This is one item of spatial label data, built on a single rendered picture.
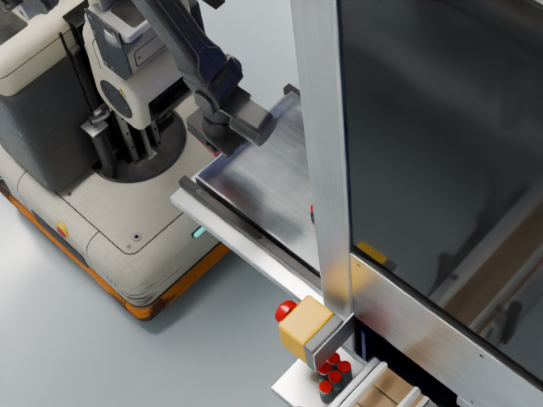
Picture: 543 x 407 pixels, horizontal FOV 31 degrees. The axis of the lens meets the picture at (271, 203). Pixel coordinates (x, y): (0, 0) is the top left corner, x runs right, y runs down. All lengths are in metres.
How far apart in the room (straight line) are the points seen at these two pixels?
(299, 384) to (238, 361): 1.01
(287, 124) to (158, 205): 0.75
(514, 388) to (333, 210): 0.32
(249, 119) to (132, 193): 1.05
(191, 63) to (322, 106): 0.43
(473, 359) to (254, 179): 0.66
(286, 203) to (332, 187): 0.55
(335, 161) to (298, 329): 0.38
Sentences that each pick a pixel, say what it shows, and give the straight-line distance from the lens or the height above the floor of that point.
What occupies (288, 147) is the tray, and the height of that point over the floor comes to 0.88.
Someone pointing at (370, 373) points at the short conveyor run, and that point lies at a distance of 1.52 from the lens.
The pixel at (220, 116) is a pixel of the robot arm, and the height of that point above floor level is 1.10.
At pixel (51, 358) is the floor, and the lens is 2.73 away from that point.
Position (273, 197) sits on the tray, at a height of 0.88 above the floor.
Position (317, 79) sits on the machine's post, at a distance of 1.08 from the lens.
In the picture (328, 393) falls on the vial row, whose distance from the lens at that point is 1.56.
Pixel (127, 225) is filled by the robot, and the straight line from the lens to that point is 2.54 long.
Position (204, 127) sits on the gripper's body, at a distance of 1.69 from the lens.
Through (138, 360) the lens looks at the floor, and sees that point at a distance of 2.66.
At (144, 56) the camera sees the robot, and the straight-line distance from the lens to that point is 2.12.
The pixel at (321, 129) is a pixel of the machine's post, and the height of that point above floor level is 1.45.
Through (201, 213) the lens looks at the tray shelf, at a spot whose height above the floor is 0.88.
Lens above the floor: 2.36
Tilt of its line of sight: 56 degrees down
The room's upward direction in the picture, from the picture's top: 10 degrees counter-clockwise
